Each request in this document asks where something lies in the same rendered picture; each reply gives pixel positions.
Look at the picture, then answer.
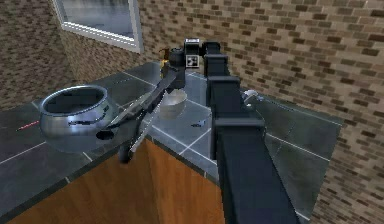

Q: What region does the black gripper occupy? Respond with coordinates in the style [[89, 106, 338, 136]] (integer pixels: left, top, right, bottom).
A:
[[95, 47, 187, 165]]

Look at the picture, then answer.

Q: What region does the red pencil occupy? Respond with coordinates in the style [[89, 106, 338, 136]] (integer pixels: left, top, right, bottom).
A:
[[16, 120, 41, 132]]

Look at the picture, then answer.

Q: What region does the large shiny metal bowl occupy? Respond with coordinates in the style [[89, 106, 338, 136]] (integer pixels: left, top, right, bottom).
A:
[[38, 84, 117, 155]]

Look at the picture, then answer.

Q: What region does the wooden counter with dark tiles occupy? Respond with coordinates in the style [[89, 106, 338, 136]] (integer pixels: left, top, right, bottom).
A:
[[0, 61, 344, 224]]

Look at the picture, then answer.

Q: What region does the brown orange bottle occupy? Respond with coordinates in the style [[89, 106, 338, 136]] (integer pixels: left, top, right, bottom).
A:
[[158, 47, 170, 77]]

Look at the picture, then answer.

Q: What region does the white framed window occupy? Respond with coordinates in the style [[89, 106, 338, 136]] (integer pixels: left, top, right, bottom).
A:
[[52, 0, 145, 55]]

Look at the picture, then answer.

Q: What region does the small grey bowl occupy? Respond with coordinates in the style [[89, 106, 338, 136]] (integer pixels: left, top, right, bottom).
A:
[[158, 89, 189, 120]]

